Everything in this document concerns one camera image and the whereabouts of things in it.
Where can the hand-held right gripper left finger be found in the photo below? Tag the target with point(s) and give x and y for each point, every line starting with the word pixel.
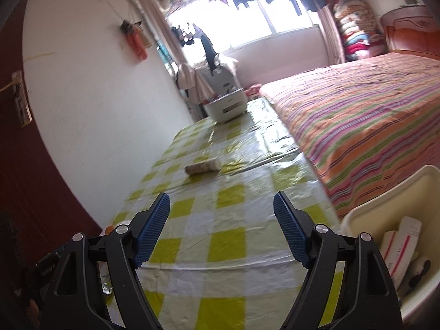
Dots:
pixel 151 232

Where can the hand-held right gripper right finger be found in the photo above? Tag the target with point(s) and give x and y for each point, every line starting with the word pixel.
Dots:
pixel 292 230

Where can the white box with red stripe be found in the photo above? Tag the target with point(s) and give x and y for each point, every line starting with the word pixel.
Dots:
pixel 410 230
pixel 395 254

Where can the cream plastic bin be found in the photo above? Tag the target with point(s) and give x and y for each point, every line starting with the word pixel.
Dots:
pixel 405 199

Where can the white and orange wrapper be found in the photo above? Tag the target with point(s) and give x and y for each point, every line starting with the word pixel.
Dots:
pixel 118 225

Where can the clear crumpled plastic wrapper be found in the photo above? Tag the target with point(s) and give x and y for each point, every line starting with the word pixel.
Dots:
pixel 107 283

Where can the beige cylindrical packet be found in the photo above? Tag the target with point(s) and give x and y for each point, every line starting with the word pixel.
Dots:
pixel 202 167

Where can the green checked plastic tablecloth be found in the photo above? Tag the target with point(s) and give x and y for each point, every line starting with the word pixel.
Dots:
pixel 233 165

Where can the dark red door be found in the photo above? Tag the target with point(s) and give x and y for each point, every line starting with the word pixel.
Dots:
pixel 31 165

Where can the bed with striped sheet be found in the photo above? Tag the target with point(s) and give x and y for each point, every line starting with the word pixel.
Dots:
pixel 364 117

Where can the small white drawer box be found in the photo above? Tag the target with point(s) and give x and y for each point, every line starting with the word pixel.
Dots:
pixel 228 105

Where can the beige hanging cloth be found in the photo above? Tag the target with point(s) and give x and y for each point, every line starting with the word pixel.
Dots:
pixel 194 82

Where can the white washing machine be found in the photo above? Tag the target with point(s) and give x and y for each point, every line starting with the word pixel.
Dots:
pixel 225 77

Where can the dark hanging cloth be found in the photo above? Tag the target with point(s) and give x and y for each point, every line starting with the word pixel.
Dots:
pixel 209 51

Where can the red hanging bag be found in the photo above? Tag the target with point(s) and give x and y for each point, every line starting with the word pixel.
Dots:
pixel 135 43

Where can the pink curtain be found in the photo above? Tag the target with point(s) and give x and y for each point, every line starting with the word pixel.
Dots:
pixel 331 37

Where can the stack of folded quilts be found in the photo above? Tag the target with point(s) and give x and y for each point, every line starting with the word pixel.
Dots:
pixel 357 27

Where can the wooden headboard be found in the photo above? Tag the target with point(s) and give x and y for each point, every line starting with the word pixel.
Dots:
pixel 412 31

